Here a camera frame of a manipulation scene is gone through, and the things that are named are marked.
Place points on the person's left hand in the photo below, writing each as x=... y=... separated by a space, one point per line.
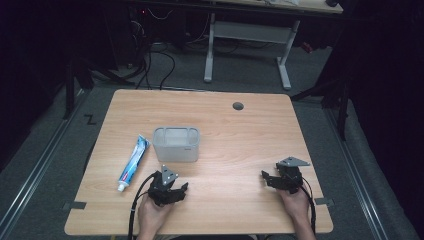
x=151 y=215

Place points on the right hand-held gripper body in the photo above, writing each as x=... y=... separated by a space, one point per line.
x=289 y=178

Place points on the metal floor rail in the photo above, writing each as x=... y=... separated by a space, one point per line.
x=356 y=180
x=36 y=170

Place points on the blue and white toothpaste tube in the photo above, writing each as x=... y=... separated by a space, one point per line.
x=133 y=163

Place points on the wooden desk with white legs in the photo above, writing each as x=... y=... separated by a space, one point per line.
x=250 y=31

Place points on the grey plastic holder box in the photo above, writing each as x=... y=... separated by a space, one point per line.
x=176 y=150

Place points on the grey tape strip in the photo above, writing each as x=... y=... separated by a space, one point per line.
x=76 y=205
x=324 y=201

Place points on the black metal stand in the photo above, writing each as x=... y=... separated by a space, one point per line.
x=69 y=90
x=343 y=106

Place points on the small red object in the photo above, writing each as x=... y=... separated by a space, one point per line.
x=307 y=47

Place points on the person's right hand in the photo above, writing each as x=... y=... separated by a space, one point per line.
x=296 y=206

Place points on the round grey table grommet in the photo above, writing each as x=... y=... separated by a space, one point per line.
x=238 y=106

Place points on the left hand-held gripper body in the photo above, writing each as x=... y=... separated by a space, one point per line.
x=163 y=191

